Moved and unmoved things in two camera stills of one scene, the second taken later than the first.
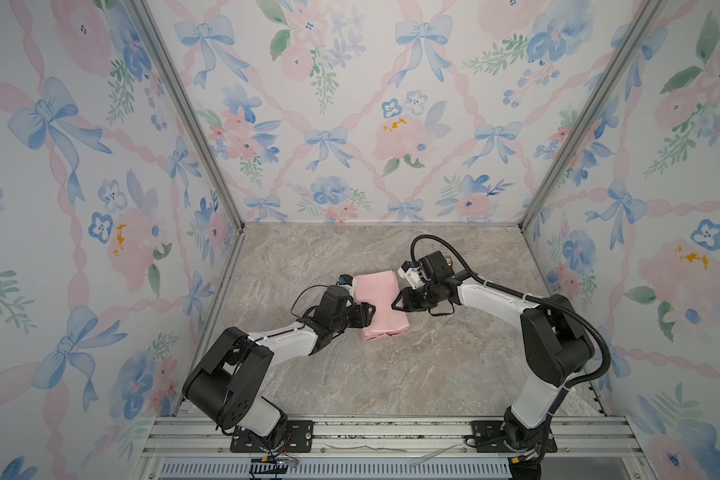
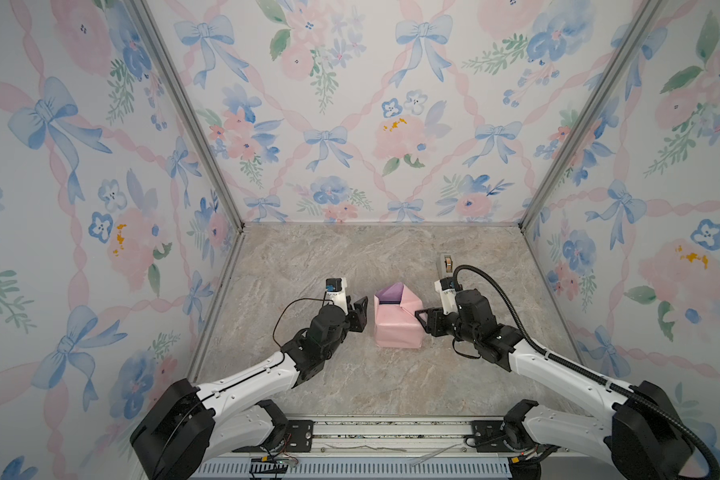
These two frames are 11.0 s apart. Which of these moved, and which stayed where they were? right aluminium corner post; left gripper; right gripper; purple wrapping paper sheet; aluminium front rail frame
Moved: purple wrapping paper sheet; right gripper
Stayed: right aluminium corner post; aluminium front rail frame; left gripper
